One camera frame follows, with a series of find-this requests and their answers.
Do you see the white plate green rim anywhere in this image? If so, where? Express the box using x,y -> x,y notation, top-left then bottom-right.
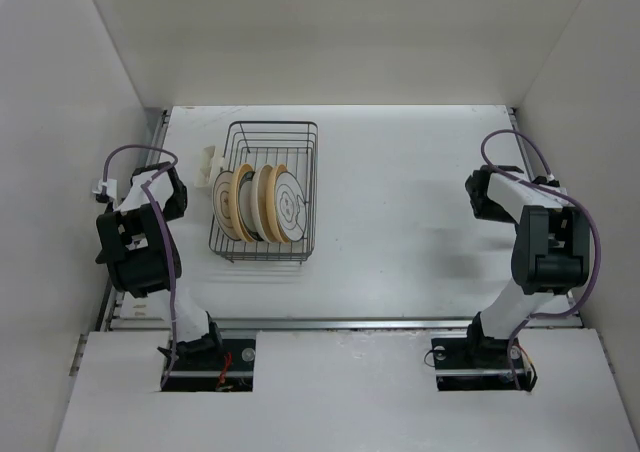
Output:
212,171 -> 240,241
275,172 -> 307,242

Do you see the yellow bear plate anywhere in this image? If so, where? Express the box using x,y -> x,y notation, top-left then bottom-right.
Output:
229,163 -> 257,243

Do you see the cream white plate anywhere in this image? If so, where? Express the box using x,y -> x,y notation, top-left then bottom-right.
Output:
250,164 -> 275,243

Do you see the plate with patterned blue rim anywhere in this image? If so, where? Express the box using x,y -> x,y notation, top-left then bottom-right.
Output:
238,171 -> 264,242

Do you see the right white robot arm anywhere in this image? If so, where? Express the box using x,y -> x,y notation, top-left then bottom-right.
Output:
463,165 -> 590,369

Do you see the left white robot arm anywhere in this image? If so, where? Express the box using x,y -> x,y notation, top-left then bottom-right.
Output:
96,162 -> 225,369

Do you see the grey wire dish rack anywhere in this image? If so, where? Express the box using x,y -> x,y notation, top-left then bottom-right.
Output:
209,120 -> 319,263

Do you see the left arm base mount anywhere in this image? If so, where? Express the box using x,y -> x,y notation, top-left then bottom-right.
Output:
160,337 -> 256,393

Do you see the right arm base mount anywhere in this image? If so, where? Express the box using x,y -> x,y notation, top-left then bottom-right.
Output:
423,336 -> 538,392

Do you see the front aluminium rail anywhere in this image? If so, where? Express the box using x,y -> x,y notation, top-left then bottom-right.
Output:
106,315 -> 584,331

